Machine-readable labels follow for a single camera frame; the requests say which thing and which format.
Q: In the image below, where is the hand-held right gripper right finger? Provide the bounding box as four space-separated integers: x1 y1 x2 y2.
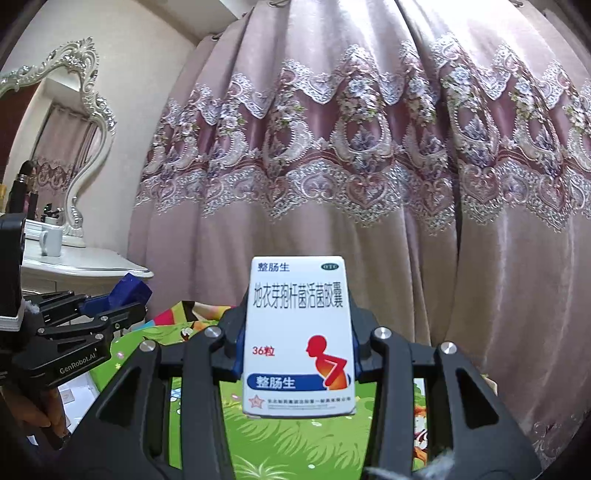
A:
347 294 543 480

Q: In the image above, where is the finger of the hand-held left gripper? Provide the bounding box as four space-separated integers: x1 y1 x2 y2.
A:
24 272 154 325
36 301 148 345

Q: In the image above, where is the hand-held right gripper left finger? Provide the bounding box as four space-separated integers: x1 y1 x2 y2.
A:
78 294 249 480

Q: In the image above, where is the purple cardboard box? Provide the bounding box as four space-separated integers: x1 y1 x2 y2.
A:
58 367 101 432

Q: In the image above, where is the white medicine box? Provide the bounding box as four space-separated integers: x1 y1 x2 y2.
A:
241 255 357 419

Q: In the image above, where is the person's left hand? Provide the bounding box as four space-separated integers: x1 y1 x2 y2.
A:
0 387 71 445

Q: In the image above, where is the white dressing table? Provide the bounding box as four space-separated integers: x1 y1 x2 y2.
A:
20 237 154 297

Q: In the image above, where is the white mug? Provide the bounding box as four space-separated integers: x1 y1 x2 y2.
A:
38 224 64 258

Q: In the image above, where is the green cartoon play mat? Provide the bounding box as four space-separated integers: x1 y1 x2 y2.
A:
89 299 446 480

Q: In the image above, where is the pink lace curtain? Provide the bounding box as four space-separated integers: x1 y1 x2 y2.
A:
126 0 591 468

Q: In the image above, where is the black bottle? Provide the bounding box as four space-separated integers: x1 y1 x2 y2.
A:
10 161 38 219

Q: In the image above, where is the ornate silver-framed mirror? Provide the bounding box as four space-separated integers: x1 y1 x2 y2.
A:
0 36 117 251

